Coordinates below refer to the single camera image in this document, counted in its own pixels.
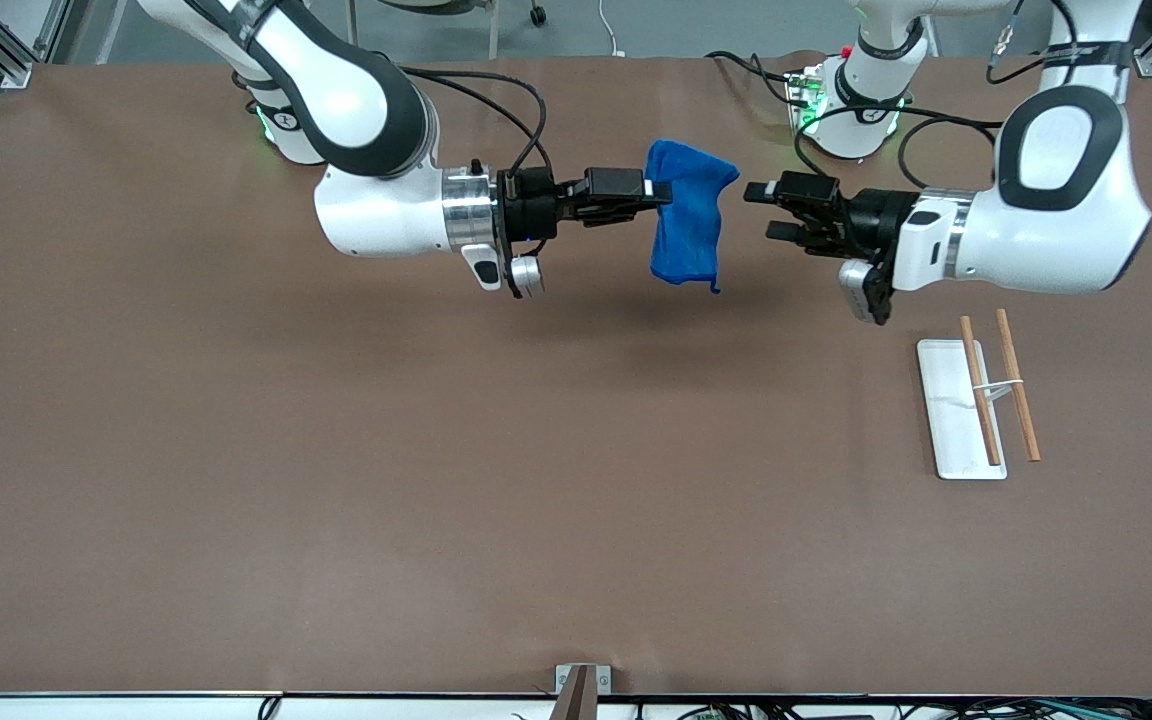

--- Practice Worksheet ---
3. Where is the blue towel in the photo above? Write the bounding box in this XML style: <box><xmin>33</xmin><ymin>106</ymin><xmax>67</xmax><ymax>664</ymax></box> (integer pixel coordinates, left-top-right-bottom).
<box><xmin>646</xmin><ymin>139</ymin><xmax>741</xmax><ymax>295</ymax></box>

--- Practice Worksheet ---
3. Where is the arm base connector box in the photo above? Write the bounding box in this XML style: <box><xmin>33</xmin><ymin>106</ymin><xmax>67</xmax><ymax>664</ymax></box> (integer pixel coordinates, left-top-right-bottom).
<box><xmin>785</xmin><ymin>64</ymin><xmax>829</xmax><ymax>133</ymax></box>

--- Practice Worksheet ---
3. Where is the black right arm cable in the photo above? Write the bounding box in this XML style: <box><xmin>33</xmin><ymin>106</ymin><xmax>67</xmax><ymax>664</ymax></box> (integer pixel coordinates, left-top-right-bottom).
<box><xmin>398</xmin><ymin>66</ymin><xmax>555</xmax><ymax>179</ymax></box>

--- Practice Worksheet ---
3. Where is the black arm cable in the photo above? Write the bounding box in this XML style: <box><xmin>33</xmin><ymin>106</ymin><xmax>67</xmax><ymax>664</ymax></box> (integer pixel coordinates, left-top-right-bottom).
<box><xmin>794</xmin><ymin>104</ymin><xmax>1005</xmax><ymax>191</ymax></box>
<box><xmin>398</xmin><ymin>66</ymin><xmax>555</xmax><ymax>179</ymax></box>

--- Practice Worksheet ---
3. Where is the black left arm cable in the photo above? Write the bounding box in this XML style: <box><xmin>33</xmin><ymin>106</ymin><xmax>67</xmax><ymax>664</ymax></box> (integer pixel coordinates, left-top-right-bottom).
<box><xmin>794</xmin><ymin>104</ymin><xmax>1005</xmax><ymax>191</ymax></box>

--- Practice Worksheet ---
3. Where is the black base cable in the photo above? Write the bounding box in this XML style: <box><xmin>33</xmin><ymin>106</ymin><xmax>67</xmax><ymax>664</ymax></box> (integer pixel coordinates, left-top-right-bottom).
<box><xmin>704</xmin><ymin>50</ymin><xmax>799</xmax><ymax>107</ymax></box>

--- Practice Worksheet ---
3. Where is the white floor cable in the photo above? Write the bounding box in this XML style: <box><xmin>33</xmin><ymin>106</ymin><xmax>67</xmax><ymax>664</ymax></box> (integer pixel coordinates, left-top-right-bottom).
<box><xmin>596</xmin><ymin>0</ymin><xmax>627</xmax><ymax>57</ymax></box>

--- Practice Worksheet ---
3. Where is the metal chair leg frame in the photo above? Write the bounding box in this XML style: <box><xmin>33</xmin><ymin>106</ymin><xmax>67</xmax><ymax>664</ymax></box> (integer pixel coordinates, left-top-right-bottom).
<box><xmin>346</xmin><ymin>0</ymin><xmax>500</xmax><ymax>61</ymax></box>

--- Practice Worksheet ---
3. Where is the black overhead cable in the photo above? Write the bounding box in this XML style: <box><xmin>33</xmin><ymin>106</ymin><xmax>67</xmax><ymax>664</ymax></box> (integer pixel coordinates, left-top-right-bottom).
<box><xmin>986</xmin><ymin>0</ymin><xmax>1079</xmax><ymax>85</ymax></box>

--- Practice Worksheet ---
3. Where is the grey metal bracket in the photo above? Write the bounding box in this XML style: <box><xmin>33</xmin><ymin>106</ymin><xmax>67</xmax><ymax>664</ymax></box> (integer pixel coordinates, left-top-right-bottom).
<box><xmin>555</xmin><ymin>664</ymin><xmax>612</xmax><ymax>696</ymax></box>

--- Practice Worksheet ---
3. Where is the brown post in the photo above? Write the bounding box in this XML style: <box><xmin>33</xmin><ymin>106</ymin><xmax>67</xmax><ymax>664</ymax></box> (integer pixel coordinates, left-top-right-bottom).
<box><xmin>559</xmin><ymin>667</ymin><xmax>598</xmax><ymax>720</ymax></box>

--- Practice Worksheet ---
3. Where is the white table edge rail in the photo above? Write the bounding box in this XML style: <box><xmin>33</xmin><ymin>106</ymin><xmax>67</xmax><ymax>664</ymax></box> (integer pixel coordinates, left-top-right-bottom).
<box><xmin>0</xmin><ymin>692</ymin><xmax>1152</xmax><ymax>720</ymax></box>

